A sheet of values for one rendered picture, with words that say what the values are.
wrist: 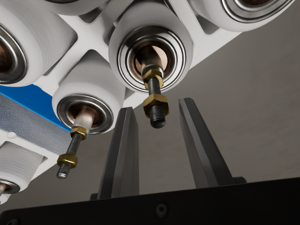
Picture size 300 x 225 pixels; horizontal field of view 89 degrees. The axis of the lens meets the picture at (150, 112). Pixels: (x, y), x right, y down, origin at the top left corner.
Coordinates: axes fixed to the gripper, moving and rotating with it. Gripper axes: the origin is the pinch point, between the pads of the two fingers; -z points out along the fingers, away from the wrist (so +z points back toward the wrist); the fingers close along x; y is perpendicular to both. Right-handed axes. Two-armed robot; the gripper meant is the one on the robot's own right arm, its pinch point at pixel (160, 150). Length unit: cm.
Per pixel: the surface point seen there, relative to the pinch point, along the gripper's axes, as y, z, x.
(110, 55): -1.4, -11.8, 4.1
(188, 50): -0.5, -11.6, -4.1
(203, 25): 0.5, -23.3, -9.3
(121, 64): -0.5, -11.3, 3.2
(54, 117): 16.5, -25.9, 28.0
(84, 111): 4.9, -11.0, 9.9
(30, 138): 16.9, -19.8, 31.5
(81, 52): -0.4, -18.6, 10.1
